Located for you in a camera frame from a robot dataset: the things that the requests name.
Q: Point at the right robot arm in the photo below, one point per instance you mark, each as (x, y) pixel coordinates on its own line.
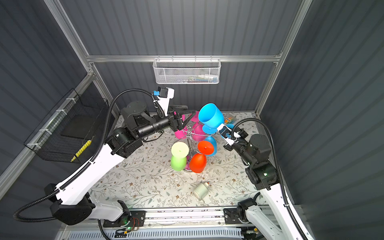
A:
(255, 154)

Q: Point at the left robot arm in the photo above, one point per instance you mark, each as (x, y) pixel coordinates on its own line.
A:
(73, 204)

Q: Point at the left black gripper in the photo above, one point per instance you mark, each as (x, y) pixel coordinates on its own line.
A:
(176, 123)

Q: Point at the green wine glass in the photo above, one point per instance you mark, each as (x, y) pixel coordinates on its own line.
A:
(179, 152)

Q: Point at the black wire wall basket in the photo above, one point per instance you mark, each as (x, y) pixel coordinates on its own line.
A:
(80, 118)

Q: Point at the chrome wine glass rack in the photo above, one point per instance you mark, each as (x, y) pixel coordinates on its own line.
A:
(193, 147)

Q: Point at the floral table mat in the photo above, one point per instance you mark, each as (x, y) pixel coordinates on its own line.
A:
(146, 179)

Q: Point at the pink wine glass right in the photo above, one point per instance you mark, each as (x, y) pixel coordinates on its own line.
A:
(197, 133)

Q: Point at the blue wine glass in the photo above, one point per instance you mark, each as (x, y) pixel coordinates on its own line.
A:
(211, 118)
(211, 140)

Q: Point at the pink wine glass left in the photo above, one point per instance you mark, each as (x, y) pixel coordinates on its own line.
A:
(181, 134)

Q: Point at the white mesh wall basket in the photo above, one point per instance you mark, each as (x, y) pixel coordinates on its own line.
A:
(187, 72)

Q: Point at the yellow black striped tool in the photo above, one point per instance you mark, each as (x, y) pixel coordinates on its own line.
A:
(81, 150)

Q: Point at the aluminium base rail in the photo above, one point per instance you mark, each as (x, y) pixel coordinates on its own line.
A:
(187, 217)

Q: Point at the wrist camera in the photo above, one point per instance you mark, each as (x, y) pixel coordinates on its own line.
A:
(163, 97)
(226, 132)

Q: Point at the red wine glass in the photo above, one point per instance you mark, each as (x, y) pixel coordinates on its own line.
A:
(199, 160)

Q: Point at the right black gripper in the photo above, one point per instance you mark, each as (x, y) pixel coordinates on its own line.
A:
(229, 148)

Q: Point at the pink wine glass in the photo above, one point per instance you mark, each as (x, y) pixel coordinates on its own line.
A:
(181, 134)
(197, 133)

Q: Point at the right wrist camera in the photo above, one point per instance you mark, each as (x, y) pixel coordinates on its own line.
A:
(226, 132)

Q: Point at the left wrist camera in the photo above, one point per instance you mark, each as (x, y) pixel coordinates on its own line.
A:
(163, 97)

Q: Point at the pack of coloured markers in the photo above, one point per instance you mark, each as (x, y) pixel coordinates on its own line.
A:
(230, 120)

